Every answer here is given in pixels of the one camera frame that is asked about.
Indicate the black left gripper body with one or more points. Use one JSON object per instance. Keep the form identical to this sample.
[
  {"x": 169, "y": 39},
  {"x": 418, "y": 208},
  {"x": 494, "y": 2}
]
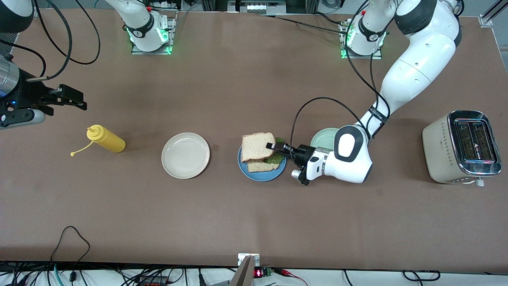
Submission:
[{"x": 304, "y": 154}]

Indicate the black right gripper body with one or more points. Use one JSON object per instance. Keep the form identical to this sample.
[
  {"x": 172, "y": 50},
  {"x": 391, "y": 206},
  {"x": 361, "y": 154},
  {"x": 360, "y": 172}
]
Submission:
[{"x": 28, "y": 96}]

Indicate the green lettuce leaf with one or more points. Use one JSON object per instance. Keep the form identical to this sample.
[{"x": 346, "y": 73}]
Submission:
[{"x": 278, "y": 158}]

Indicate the bread slice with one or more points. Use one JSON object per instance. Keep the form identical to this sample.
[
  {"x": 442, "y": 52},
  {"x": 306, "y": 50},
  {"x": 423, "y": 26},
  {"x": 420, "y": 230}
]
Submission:
[
  {"x": 256, "y": 147},
  {"x": 262, "y": 166}
]

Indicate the yellow mustard squeeze bottle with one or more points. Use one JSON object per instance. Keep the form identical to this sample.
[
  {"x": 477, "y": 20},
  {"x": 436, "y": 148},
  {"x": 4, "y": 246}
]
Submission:
[{"x": 109, "y": 140}]

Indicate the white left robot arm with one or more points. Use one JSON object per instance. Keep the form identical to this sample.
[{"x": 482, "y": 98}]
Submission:
[{"x": 416, "y": 71}]

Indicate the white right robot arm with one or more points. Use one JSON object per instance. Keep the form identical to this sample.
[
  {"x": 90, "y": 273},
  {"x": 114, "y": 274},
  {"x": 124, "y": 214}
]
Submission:
[{"x": 139, "y": 20}]

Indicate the light green round plate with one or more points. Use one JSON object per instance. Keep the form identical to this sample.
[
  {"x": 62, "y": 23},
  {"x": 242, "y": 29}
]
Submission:
[{"x": 323, "y": 139}]

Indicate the blue round plate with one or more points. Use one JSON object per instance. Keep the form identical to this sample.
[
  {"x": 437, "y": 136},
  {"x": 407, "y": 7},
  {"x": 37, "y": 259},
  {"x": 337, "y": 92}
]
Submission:
[{"x": 262, "y": 176}]

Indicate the beige round plate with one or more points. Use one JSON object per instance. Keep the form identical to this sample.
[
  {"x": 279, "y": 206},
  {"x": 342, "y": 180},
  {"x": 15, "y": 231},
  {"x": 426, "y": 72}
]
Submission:
[{"x": 185, "y": 155}]

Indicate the small red display board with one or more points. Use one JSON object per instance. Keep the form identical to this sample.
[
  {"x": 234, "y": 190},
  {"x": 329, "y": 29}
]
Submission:
[{"x": 262, "y": 273}]

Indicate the beige chrome toaster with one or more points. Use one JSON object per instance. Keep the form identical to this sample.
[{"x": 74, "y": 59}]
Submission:
[{"x": 438, "y": 153}]

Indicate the grey metal control box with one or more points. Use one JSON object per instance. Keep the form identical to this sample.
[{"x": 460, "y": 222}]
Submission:
[{"x": 254, "y": 7}]

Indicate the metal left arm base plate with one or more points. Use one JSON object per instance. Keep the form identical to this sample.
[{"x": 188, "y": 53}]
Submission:
[{"x": 363, "y": 57}]

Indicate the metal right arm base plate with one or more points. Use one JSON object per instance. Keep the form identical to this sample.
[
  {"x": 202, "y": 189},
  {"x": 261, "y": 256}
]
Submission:
[{"x": 170, "y": 35}]

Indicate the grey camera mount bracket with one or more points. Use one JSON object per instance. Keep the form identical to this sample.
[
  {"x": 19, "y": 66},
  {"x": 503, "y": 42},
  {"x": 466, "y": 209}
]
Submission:
[{"x": 244, "y": 274}]

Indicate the aluminium frame profile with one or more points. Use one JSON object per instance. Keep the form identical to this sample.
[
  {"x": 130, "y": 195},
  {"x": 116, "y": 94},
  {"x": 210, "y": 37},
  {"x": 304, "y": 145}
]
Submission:
[{"x": 490, "y": 14}]

